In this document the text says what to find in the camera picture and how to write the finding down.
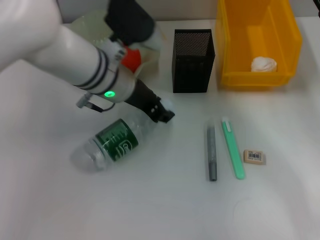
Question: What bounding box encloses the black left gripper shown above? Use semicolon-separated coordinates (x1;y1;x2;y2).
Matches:
124;78;176;124

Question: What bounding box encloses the clear green-label water bottle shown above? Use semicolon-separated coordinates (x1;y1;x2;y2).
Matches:
69;98;176;174

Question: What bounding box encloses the red-orange toy orange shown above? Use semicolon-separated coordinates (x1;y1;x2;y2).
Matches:
120;46;143;74

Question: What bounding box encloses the white paper ball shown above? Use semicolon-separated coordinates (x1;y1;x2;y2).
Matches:
250;56;279;74

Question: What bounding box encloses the black mesh pen holder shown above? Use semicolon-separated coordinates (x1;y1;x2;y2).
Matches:
171;28;216;94

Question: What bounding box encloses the grey glitter pen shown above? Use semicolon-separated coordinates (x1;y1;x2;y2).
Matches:
206;118;219;183

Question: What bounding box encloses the beige eraser with barcode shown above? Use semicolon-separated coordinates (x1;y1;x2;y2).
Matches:
242;149;268;166

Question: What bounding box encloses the pale green glass fruit plate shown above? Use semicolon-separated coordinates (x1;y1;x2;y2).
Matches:
70;9;164;76

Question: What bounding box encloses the yellow plastic bin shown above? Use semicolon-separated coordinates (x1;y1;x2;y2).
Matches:
215;0;304;89

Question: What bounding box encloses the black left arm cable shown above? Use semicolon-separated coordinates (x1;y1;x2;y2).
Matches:
76;92;116;113

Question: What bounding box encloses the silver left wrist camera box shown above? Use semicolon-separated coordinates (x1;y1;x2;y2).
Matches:
104;0;165;51

